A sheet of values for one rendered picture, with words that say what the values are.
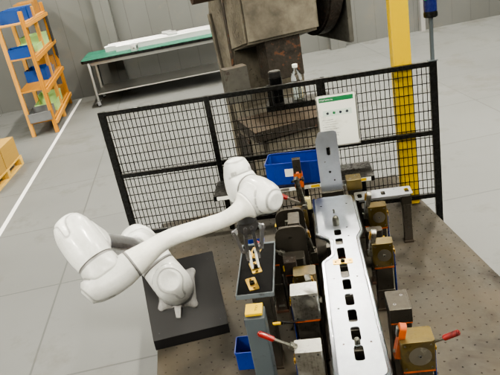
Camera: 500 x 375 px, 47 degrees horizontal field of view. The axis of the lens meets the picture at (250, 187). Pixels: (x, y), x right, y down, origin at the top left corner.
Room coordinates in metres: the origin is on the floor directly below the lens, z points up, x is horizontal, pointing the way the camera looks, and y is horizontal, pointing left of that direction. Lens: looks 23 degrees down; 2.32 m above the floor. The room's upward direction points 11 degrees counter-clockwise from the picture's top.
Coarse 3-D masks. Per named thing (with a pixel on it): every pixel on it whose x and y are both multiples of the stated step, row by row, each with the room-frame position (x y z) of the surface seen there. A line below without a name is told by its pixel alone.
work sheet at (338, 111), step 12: (324, 96) 3.10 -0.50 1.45; (336, 96) 3.09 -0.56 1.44; (348, 96) 3.08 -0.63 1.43; (324, 108) 3.10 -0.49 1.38; (336, 108) 3.09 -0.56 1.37; (348, 108) 3.08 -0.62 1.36; (324, 120) 3.10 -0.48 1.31; (336, 120) 3.09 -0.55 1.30; (348, 120) 3.08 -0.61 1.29; (336, 132) 3.09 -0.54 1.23; (348, 132) 3.08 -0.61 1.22
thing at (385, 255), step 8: (376, 240) 2.14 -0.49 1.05; (384, 240) 2.13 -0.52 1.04; (376, 248) 2.11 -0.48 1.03; (384, 248) 2.11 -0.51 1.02; (392, 248) 2.10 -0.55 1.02; (376, 256) 2.11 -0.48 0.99; (384, 256) 2.10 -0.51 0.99; (392, 256) 2.10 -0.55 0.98; (376, 264) 2.11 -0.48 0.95; (384, 264) 2.11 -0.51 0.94; (392, 264) 2.10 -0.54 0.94; (376, 272) 2.12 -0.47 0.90; (384, 272) 2.11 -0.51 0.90; (392, 272) 2.11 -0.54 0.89; (376, 280) 2.14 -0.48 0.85; (384, 280) 2.11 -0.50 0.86; (392, 280) 2.11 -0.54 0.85; (376, 288) 2.14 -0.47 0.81; (384, 288) 2.11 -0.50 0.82; (392, 288) 2.11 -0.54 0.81; (384, 296) 2.11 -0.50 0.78; (376, 304) 2.15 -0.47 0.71; (384, 304) 2.11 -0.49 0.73
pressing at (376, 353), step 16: (320, 208) 2.63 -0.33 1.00; (336, 208) 2.60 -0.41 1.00; (352, 208) 2.57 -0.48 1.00; (320, 224) 2.47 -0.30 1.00; (352, 224) 2.41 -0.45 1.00; (352, 240) 2.26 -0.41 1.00; (336, 256) 2.15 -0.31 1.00; (352, 256) 2.13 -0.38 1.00; (336, 272) 2.03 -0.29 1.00; (352, 272) 2.00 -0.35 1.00; (336, 288) 1.91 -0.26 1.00; (352, 288) 1.90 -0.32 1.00; (368, 288) 1.88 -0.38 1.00; (336, 304) 1.81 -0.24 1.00; (368, 304) 1.77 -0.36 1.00; (336, 320) 1.72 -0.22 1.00; (368, 320) 1.68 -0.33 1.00; (336, 336) 1.63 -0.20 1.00; (368, 336) 1.60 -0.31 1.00; (336, 352) 1.55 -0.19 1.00; (352, 352) 1.53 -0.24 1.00; (368, 352) 1.52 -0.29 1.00; (384, 352) 1.51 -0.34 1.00; (336, 368) 1.47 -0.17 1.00; (352, 368) 1.46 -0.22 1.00; (368, 368) 1.44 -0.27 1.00; (384, 368) 1.43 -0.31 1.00
